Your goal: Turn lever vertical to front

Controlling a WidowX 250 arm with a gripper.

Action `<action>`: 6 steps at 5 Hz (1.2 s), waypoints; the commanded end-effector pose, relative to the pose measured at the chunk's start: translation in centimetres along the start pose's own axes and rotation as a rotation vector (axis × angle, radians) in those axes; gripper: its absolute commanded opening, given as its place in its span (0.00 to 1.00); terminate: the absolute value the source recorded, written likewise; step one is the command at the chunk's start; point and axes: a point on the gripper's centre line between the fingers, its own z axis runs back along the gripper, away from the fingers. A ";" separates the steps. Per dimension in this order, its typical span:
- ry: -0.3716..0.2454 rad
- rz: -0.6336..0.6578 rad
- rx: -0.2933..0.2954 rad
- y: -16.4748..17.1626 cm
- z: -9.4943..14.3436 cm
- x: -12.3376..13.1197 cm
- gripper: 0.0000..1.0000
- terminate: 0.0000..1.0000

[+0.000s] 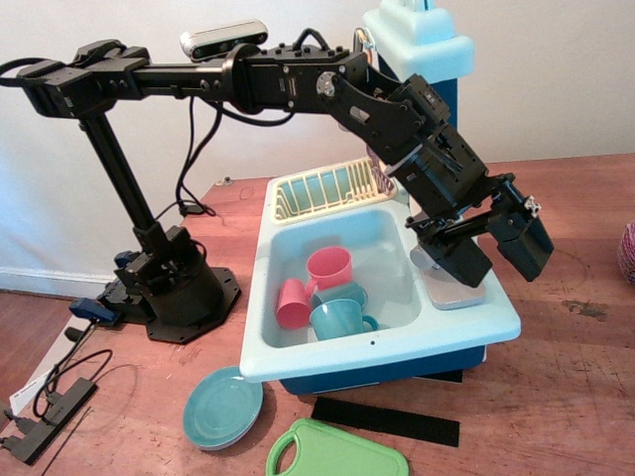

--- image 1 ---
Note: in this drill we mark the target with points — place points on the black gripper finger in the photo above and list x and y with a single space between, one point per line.
463 260
521 236

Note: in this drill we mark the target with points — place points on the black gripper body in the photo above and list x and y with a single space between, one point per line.
458 194

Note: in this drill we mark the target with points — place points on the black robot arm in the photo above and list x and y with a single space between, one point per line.
168 285

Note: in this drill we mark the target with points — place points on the grey faucet lever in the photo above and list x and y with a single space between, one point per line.
445 291

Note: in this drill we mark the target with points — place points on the pink mesh object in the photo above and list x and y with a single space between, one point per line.
625 254

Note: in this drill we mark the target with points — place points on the teal cup back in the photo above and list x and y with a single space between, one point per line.
350 290

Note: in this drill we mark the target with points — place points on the teal cup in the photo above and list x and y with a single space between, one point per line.
350 290
340 318

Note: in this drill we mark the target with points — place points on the large pink cup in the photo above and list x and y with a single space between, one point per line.
328 267

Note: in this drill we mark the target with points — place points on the light blue toy sink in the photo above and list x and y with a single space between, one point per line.
414 338

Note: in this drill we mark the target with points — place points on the teal cup front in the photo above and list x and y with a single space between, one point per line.
340 318

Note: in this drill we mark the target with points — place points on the cream dish rack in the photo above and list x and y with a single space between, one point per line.
330 189

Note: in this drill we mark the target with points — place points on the small pink cup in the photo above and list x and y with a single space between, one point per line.
294 303

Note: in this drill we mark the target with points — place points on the black velcro strip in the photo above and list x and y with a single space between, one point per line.
411 425

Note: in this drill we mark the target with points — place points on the green cutting board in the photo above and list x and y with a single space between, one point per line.
311 447

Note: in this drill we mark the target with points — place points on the teal plate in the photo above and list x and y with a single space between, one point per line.
221 409

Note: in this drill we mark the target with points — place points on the blue clamp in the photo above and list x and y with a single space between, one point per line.
94 311

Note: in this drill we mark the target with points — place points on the black usb hub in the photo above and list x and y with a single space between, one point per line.
38 434

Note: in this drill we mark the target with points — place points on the silver depth camera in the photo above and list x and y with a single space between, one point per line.
211 43

